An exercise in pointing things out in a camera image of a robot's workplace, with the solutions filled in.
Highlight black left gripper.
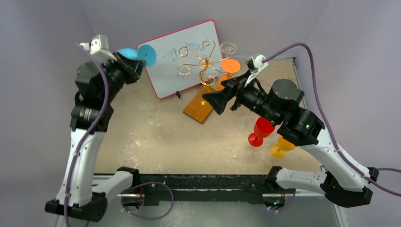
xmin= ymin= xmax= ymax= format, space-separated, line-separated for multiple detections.
xmin=103 ymin=51 xmax=147 ymax=102

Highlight orange plastic wine glass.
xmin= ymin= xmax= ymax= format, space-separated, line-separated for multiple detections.
xmin=215 ymin=58 xmax=241 ymax=91

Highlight blue plastic wine glass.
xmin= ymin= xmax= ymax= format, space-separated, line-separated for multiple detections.
xmin=117 ymin=44 xmax=157 ymax=67

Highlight clear wine glass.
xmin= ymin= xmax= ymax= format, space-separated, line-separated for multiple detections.
xmin=219 ymin=42 xmax=237 ymax=59

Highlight red plastic wine glass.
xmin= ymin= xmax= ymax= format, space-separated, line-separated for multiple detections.
xmin=248 ymin=117 xmax=275 ymax=147

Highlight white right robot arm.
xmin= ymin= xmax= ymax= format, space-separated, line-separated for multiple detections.
xmin=203 ymin=73 xmax=379 ymax=208

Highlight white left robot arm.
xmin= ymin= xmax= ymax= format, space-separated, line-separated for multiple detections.
xmin=44 ymin=53 xmax=146 ymax=222

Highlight yellow plastic wine glass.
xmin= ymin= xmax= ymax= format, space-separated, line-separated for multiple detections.
xmin=270 ymin=136 xmax=296 ymax=159

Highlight pink framed whiteboard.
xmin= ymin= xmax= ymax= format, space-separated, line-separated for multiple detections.
xmin=137 ymin=20 xmax=223 ymax=99

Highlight gold wire wine glass rack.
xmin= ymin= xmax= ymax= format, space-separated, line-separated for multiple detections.
xmin=177 ymin=40 xmax=227 ymax=124

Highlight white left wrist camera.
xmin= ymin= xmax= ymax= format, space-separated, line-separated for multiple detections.
xmin=79 ymin=35 xmax=117 ymax=64

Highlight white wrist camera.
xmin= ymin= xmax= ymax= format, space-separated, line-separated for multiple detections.
xmin=245 ymin=54 xmax=269 ymax=86
xmin=79 ymin=35 xmax=117 ymax=64

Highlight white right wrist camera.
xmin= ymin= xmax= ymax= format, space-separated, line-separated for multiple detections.
xmin=245 ymin=54 xmax=269 ymax=86

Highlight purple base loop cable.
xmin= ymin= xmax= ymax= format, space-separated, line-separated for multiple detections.
xmin=121 ymin=182 xmax=175 ymax=221

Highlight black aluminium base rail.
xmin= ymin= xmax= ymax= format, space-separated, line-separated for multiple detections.
xmin=119 ymin=173 xmax=295 ymax=206

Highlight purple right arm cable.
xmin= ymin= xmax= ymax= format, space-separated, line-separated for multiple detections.
xmin=263 ymin=42 xmax=401 ymax=198

